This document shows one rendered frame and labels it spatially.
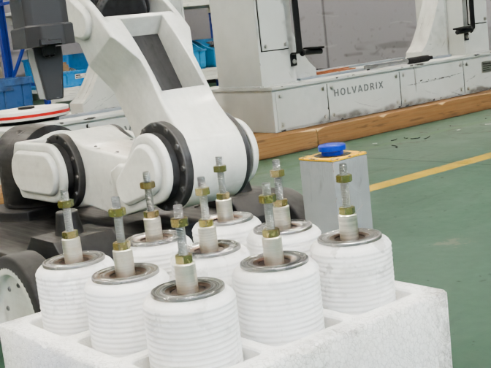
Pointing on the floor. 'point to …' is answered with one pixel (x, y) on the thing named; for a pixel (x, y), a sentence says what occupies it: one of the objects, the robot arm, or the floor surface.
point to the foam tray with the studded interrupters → (372, 358)
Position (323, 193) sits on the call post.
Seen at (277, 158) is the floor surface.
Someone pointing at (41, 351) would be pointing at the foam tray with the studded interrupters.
